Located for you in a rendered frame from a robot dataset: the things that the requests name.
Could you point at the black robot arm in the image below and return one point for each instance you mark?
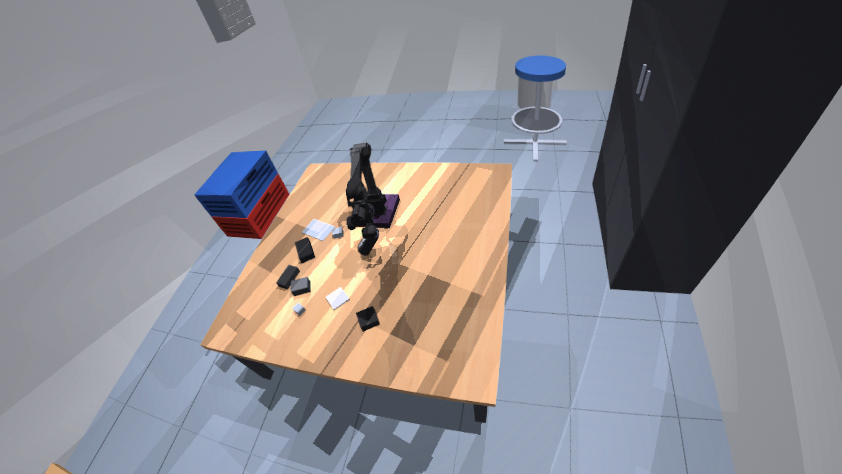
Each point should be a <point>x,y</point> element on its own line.
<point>360,162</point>

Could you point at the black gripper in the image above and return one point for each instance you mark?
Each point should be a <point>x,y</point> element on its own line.
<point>370,229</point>

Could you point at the white flat rectangular sheet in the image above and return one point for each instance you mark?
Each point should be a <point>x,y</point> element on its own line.
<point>318,229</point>

